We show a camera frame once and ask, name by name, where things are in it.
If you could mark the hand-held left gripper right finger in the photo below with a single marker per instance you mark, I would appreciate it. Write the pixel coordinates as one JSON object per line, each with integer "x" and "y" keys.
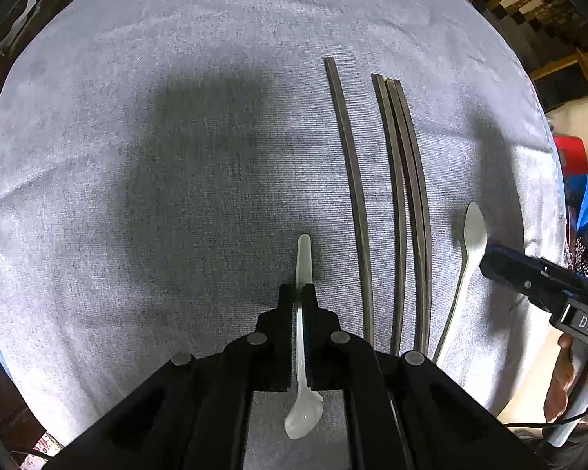
{"x": 314, "y": 333}

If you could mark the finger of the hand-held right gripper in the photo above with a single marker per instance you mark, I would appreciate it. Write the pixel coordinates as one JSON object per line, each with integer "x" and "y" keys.
{"x": 524, "y": 274}

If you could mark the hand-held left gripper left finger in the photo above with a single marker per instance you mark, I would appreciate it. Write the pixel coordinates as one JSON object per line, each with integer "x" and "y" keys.
{"x": 286, "y": 333}

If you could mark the white plastic spoon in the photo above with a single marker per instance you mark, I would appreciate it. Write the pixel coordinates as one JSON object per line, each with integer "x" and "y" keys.
{"x": 301, "y": 421}
{"x": 474, "y": 235}

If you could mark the dark wooden chopstick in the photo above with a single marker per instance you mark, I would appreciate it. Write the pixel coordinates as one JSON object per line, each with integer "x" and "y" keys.
{"x": 424, "y": 205}
{"x": 414, "y": 205}
{"x": 398, "y": 196}
{"x": 353, "y": 181}

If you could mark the person's right hand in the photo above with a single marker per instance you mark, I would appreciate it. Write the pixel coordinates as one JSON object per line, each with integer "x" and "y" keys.
{"x": 558, "y": 382}

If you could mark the patterned cloth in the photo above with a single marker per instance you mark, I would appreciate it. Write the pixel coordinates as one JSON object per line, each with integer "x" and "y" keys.
{"x": 583, "y": 254}

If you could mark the red container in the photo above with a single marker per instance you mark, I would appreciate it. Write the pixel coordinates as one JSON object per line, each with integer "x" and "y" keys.
{"x": 571, "y": 154}

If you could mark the grey cloth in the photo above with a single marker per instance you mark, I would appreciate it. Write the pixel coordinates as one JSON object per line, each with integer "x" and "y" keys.
{"x": 127, "y": 83}

